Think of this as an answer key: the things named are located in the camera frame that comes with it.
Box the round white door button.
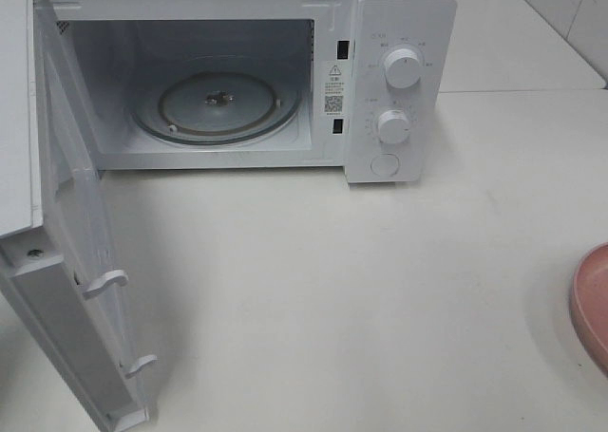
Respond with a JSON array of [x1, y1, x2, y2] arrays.
[[370, 154, 400, 178]]

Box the white round knob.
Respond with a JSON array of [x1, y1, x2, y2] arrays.
[[382, 44, 424, 89], [377, 109, 411, 145]]

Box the white microwave door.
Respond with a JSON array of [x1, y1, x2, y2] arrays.
[[1, 0, 156, 431]]

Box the pink round plate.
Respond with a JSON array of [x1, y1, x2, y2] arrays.
[[569, 243, 607, 374]]

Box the white warning label sticker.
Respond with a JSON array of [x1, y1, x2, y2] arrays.
[[322, 61, 349, 116]]

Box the white microwave oven body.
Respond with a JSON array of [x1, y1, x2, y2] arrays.
[[50, 0, 457, 183]]

